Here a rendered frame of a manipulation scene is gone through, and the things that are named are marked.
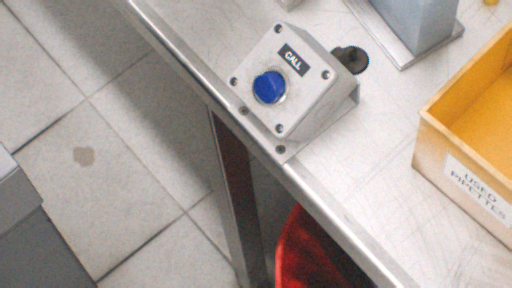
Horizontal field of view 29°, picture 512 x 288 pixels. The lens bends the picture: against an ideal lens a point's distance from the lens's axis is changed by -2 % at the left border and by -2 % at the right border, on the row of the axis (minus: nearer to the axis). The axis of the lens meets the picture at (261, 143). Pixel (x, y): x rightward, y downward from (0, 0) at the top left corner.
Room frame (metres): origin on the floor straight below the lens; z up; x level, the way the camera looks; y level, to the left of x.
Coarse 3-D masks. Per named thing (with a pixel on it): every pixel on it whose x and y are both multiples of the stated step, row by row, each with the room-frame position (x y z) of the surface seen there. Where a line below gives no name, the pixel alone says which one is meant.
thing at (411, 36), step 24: (360, 0) 0.48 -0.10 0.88; (384, 0) 0.46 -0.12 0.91; (408, 0) 0.43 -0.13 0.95; (432, 0) 0.42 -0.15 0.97; (456, 0) 0.43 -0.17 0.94; (384, 24) 0.45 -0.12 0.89; (408, 24) 0.43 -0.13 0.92; (432, 24) 0.42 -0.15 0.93; (456, 24) 0.44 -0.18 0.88; (384, 48) 0.43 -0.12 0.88; (408, 48) 0.42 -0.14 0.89; (432, 48) 0.42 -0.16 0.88
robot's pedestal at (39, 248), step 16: (16, 224) 0.32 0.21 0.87; (32, 224) 0.32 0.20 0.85; (48, 224) 0.33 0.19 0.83; (0, 240) 0.31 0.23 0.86; (16, 240) 0.31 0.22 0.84; (32, 240) 0.32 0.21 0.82; (48, 240) 0.33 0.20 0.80; (64, 240) 0.33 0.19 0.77; (0, 256) 0.30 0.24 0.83; (16, 256) 0.31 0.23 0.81; (32, 256) 0.31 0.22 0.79; (48, 256) 0.32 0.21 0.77; (64, 256) 0.33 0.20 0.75; (0, 272) 0.30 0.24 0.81; (16, 272) 0.30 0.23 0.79; (32, 272) 0.31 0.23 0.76; (48, 272) 0.32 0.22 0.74; (64, 272) 0.32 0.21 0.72; (80, 272) 0.33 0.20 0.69
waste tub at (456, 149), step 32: (480, 64) 0.36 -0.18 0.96; (448, 96) 0.34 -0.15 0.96; (480, 96) 0.37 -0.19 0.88; (448, 128) 0.34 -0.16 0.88; (480, 128) 0.34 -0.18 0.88; (416, 160) 0.32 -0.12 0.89; (448, 160) 0.29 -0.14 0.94; (480, 160) 0.27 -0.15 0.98; (448, 192) 0.29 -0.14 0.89; (480, 192) 0.27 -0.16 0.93; (480, 224) 0.26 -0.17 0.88
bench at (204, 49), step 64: (128, 0) 0.52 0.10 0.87; (192, 0) 0.51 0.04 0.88; (256, 0) 0.50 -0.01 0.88; (320, 0) 0.49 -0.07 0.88; (192, 64) 0.44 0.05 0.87; (384, 64) 0.42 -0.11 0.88; (448, 64) 0.41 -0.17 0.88; (384, 128) 0.36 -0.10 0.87; (320, 192) 0.31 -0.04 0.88; (384, 192) 0.30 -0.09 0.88; (256, 256) 0.49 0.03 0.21; (384, 256) 0.25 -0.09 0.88; (448, 256) 0.24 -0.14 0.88
